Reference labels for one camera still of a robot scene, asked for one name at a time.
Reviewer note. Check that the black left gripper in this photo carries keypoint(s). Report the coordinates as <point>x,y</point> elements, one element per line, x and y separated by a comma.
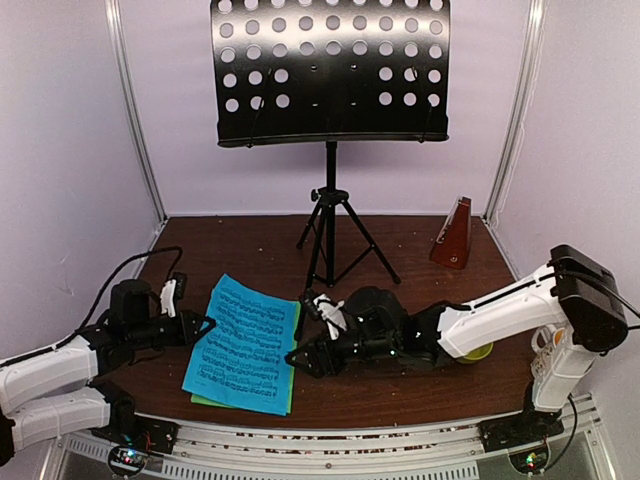
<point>186,336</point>

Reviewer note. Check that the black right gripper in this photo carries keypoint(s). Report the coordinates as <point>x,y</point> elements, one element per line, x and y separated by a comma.
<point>315,349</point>

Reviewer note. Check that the blue sheet music page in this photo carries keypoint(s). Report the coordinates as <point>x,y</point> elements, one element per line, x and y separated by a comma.
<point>245,345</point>

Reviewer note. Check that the black music stand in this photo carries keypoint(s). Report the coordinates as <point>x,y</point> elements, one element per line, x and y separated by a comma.
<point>291,72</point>

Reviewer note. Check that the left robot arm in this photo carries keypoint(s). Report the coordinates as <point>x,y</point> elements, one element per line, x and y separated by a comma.
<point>62,388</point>

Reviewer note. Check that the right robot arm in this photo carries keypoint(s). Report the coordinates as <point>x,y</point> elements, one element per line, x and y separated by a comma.
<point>572,300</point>

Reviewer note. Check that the lime green bowl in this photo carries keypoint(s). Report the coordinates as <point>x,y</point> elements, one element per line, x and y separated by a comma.
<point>477,354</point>

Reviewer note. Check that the wooden metronome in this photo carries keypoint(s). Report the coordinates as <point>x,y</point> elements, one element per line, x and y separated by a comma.
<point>452,245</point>

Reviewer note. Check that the white patterned mug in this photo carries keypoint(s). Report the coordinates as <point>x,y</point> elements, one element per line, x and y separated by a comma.
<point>543,343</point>

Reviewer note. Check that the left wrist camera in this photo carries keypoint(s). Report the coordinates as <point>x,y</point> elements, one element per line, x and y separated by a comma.
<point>172,292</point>

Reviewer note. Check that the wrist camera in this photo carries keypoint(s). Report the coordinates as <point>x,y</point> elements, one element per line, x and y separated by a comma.
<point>321,308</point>
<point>172,292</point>

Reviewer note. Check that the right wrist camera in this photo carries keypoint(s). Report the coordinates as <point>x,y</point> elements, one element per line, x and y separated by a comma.
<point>321,308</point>

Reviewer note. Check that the front aluminium rail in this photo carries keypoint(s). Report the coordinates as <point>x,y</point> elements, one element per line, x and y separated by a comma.
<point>444,450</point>

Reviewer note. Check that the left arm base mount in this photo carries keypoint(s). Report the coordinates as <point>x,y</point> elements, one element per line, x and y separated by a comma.
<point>135,439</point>

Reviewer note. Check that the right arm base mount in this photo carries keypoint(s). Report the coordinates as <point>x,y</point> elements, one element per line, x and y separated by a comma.
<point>524,435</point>

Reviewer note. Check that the left aluminium frame post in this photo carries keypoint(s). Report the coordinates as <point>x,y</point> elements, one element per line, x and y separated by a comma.
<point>118,41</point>

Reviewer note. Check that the aluminium frame post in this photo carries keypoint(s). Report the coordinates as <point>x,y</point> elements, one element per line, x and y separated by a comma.
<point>524,92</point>
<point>118,41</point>

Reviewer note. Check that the right aluminium frame post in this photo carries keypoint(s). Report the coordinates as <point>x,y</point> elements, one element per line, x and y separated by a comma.
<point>524,92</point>

